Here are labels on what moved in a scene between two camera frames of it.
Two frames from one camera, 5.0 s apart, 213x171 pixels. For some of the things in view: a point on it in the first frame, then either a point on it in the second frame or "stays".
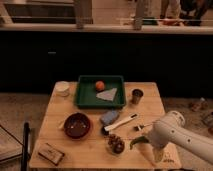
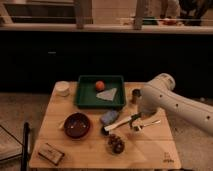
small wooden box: (51, 153) stays
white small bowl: (62, 88) stays
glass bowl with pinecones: (115, 144) stays
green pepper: (138, 139) to (133, 119)
